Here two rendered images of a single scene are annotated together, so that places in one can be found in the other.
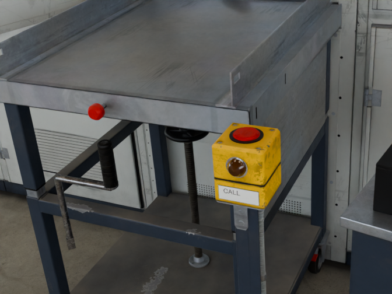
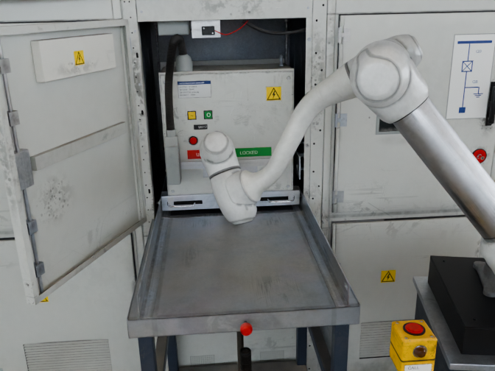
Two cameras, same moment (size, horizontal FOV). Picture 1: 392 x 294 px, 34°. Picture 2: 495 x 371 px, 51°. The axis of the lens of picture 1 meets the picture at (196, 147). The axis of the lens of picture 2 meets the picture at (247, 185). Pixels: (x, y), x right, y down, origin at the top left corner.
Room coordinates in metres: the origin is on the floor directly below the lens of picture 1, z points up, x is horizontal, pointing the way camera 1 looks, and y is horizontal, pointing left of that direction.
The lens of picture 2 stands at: (0.15, 0.78, 1.62)
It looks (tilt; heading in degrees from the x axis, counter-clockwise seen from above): 19 degrees down; 329
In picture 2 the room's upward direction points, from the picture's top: 1 degrees counter-clockwise
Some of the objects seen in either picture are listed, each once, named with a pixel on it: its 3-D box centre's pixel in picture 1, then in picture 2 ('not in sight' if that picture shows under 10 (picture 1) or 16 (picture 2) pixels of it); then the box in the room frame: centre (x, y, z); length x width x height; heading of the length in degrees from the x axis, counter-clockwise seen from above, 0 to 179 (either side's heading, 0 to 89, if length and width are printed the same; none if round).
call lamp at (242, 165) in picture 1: (235, 168); (420, 352); (0.78, -0.05, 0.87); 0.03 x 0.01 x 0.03; 63
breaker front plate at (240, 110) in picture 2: not in sight; (229, 137); (1.80, -0.16, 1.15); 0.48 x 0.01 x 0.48; 63
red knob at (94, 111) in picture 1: (98, 109); (246, 327); (1.14, 0.18, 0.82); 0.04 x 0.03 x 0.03; 153
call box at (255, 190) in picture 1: (247, 165); (412, 347); (0.82, -0.07, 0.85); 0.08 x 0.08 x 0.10; 63
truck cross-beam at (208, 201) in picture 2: not in sight; (230, 198); (1.82, -0.16, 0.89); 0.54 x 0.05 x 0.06; 63
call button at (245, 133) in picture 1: (246, 137); (414, 330); (0.82, -0.07, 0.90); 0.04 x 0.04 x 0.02
